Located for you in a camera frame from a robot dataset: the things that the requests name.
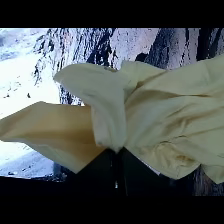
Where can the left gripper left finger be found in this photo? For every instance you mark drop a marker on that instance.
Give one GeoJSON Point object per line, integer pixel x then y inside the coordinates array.
{"type": "Point", "coordinates": [96, 176]}

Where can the pale yellow T-shirt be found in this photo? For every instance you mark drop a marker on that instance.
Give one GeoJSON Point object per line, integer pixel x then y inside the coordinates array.
{"type": "Point", "coordinates": [160, 110]}

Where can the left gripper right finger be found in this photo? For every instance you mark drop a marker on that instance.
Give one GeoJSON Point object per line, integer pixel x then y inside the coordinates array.
{"type": "Point", "coordinates": [143, 178]}

